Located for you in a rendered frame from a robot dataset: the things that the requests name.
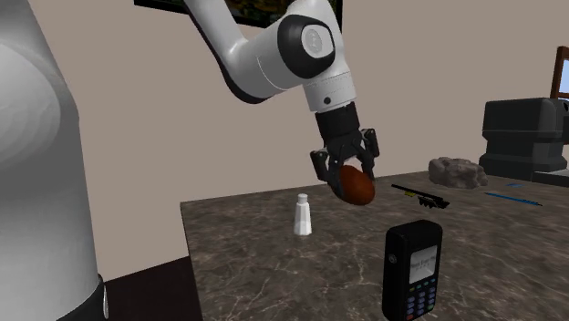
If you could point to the black boxy appliance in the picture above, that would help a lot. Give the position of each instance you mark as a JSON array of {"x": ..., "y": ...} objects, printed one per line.
[{"x": 520, "y": 133}]

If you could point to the grey rock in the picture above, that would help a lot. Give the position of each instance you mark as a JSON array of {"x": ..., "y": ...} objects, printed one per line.
[{"x": 455, "y": 172}]

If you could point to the black tool with yellow band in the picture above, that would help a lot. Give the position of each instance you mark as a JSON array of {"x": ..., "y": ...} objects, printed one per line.
[{"x": 429, "y": 199}]

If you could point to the brown egg-shaped object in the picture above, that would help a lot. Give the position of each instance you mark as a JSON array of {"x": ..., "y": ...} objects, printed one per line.
[{"x": 358, "y": 186}]

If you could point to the black card payment terminal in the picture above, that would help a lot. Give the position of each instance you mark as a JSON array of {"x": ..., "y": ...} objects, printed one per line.
[{"x": 400, "y": 275}]

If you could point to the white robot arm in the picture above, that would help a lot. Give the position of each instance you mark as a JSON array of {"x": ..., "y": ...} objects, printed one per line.
[{"x": 40, "y": 178}]

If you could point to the brown framed window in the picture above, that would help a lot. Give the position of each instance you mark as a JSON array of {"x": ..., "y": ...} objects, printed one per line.
[{"x": 558, "y": 71}]

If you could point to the dark framed wall picture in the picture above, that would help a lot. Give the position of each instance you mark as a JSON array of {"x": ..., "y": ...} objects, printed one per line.
[{"x": 253, "y": 11}]

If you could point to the blue pen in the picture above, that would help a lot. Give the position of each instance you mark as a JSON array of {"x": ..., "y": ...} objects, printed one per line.
[{"x": 511, "y": 198}]

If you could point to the white salt shaker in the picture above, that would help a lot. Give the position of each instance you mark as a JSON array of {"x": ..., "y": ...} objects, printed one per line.
[{"x": 302, "y": 220}]

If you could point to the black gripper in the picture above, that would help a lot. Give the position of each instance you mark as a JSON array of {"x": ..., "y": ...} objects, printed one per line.
[{"x": 338, "y": 126}]

